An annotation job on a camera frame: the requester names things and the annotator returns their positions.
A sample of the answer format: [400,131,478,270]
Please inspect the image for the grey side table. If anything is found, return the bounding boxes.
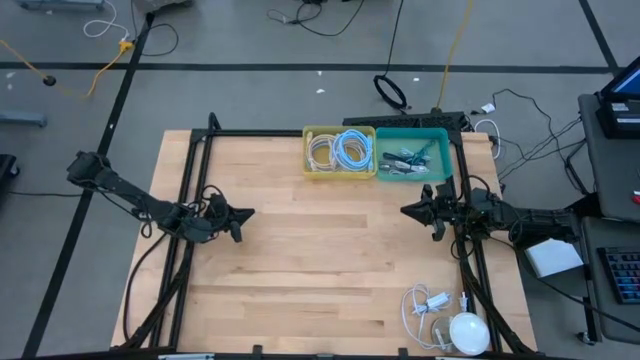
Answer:
[578,92,640,224]

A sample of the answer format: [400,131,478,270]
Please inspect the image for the black tangled floor cables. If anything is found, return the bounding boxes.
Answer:
[492,87,587,194]

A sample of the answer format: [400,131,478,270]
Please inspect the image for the black keyboard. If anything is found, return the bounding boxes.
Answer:
[597,246,640,306]

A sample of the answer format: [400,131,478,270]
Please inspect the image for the white dome lamp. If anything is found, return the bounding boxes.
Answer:
[448,310,492,357]

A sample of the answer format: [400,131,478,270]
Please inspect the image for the grey flat base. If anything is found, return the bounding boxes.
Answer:
[16,0,107,13]

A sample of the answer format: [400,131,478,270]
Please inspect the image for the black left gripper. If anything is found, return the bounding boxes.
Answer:
[201,195,257,244]

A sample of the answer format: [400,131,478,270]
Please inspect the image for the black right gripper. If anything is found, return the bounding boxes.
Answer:
[400,185,472,243]

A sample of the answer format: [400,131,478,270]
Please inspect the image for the white box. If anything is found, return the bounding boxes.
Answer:
[522,237,586,280]

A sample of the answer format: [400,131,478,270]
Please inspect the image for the black looped floor cable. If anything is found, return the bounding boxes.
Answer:
[130,0,180,58]

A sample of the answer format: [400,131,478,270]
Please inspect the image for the yellow hanging cable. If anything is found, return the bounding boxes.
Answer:
[436,0,475,110]

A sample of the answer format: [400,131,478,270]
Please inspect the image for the black floor cable bundle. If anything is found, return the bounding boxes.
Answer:
[266,0,367,38]

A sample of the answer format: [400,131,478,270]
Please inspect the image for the black laptop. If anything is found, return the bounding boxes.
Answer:
[596,63,640,140]

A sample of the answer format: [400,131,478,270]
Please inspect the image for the black coiled floor cable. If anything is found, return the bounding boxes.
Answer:
[372,0,410,112]

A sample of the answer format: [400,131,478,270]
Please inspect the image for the white cable loop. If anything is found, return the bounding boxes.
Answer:
[472,118,502,161]

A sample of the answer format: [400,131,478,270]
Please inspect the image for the clear round disc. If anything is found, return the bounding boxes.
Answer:
[430,314,454,347]

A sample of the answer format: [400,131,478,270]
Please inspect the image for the grey floor bar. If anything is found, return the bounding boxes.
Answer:
[0,109,50,128]

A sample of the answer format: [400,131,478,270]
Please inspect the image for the black aluminium table frame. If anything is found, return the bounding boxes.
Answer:
[119,112,539,360]

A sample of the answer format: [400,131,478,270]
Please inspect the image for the white charger with cable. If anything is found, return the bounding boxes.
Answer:
[400,283,454,351]

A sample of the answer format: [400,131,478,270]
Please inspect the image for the short blue-grey cable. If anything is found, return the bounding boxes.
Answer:
[410,141,437,165]

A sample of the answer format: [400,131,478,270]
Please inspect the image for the black power strip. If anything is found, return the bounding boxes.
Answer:
[342,111,467,133]

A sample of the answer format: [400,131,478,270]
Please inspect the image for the teal plastic bin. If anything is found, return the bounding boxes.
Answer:
[374,126,455,183]

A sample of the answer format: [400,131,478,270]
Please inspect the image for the white floor cable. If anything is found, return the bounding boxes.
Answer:
[82,0,131,42]

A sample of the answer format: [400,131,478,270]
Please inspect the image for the black framed desk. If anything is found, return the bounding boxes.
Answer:
[509,192,640,346]

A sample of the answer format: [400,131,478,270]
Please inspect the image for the black-white braided cable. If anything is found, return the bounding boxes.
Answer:
[305,131,337,174]

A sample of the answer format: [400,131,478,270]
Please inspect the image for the yellow plastic bin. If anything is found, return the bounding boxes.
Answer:
[301,124,378,182]

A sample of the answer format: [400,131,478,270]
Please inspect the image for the grey-green object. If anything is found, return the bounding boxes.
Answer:
[134,0,194,14]

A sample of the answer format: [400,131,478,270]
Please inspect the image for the yellow extension cord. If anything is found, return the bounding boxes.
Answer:
[0,38,136,99]

